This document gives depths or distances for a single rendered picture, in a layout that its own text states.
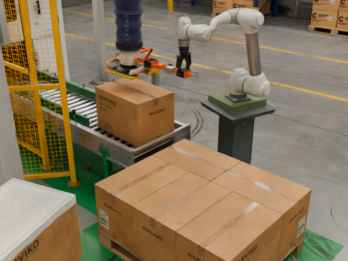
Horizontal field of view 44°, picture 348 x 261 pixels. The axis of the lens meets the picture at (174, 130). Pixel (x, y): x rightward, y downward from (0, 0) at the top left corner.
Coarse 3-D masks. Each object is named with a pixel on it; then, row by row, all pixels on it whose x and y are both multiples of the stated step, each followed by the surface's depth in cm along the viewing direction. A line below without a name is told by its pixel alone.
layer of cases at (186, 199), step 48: (192, 144) 370; (96, 192) 316; (144, 192) 305; (192, 192) 305; (240, 192) 305; (288, 192) 304; (144, 240) 293; (192, 240) 259; (240, 240) 258; (288, 240) 303
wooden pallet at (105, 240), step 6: (102, 234) 330; (102, 240) 334; (108, 240) 327; (114, 240) 321; (300, 240) 322; (108, 246) 330; (114, 246) 330; (120, 246) 332; (294, 246) 316; (300, 246) 326; (114, 252) 326; (120, 252) 326; (126, 252) 326; (132, 252) 309; (288, 252) 310; (294, 252) 325; (126, 258) 320; (132, 258) 320; (138, 258) 320; (282, 258) 304
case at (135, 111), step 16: (128, 80) 397; (96, 96) 386; (112, 96) 368; (128, 96) 361; (144, 96) 360; (160, 96) 360; (112, 112) 375; (128, 112) 357; (144, 112) 353; (160, 112) 365; (112, 128) 383; (128, 128) 365; (144, 128) 358; (160, 128) 371
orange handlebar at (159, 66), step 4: (144, 48) 388; (140, 52) 380; (136, 60) 358; (140, 60) 356; (152, 64) 348; (156, 64) 345; (160, 64) 345; (164, 64) 345; (160, 68) 344; (164, 68) 340; (176, 68) 338
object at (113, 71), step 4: (108, 68) 372; (112, 68) 372; (112, 72) 366; (116, 72) 364; (120, 72) 362; (124, 72) 362; (128, 72) 360; (120, 76) 361; (124, 76) 357; (128, 76) 356; (132, 76) 356; (136, 76) 356
